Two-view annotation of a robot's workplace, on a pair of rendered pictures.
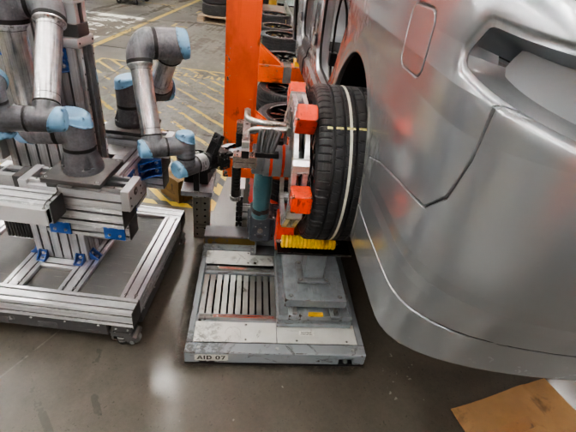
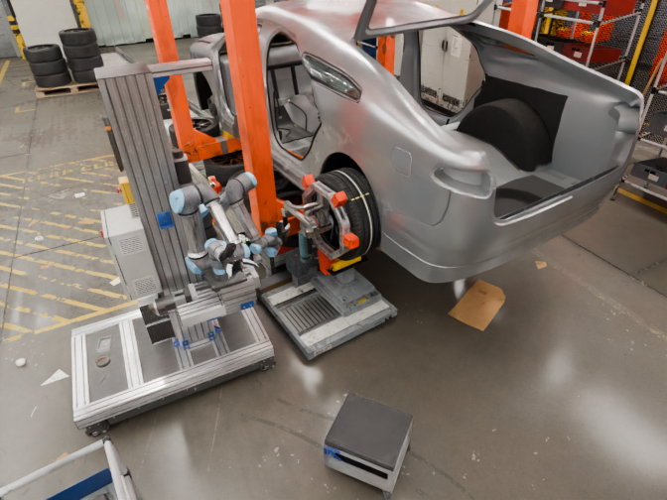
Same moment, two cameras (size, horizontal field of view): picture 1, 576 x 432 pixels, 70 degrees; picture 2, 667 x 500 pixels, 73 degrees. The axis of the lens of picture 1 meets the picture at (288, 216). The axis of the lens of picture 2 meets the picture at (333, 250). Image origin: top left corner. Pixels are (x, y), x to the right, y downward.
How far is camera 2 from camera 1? 1.75 m
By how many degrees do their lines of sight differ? 21
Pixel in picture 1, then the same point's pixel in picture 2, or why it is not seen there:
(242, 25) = (260, 152)
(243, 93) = (267, 189)
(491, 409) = (464, 305)
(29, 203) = (211, 306)
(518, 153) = (462, 201)
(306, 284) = (347, 287)
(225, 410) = (348, 369)
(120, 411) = (298, 397)
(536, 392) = (478, 287)
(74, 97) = not seen: hidden behind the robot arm
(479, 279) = (461, 244)
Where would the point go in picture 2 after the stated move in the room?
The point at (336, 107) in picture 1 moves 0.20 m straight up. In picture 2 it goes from (349, 187) to (349, 160)
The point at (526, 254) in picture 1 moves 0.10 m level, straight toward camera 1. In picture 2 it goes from (472, 230) to (474, 240)
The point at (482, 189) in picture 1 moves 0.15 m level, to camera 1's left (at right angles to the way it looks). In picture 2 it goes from (454, 215) to (431, 222)
